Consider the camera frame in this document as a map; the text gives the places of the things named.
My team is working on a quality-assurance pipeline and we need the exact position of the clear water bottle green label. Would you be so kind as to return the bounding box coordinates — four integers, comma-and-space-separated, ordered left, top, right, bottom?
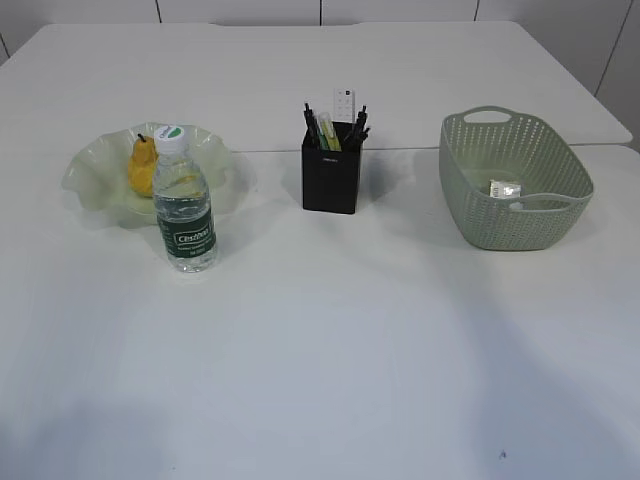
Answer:
152, 125, 217, 273

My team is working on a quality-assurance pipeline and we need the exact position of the yellow pear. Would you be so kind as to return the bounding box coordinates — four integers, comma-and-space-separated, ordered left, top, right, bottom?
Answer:
127, 134, 158, 198

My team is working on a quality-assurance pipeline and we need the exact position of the pale green wavy glass plate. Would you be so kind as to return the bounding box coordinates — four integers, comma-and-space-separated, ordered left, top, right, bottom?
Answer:
61, 122, 246, 227

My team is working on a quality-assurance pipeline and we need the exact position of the green plastic woven basket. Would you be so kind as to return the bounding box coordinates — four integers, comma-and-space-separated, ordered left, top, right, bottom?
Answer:
439, 106, 594, 251

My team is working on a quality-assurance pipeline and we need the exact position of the clear plastic ruler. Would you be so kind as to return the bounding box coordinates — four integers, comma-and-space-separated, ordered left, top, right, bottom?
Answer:
333, 88, 356, 124

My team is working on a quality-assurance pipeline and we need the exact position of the black square pen holder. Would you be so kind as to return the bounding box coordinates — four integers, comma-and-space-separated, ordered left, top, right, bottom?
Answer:
301, 134, 362, 215

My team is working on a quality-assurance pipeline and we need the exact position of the black pen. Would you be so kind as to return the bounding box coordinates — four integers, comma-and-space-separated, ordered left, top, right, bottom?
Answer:
343, 106, 368, 150
356, 127, 370, 148
303, 103, 322, 149

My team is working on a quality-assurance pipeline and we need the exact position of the yellow green pen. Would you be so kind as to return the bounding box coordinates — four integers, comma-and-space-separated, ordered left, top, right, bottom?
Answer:
317, 112, 341, 151

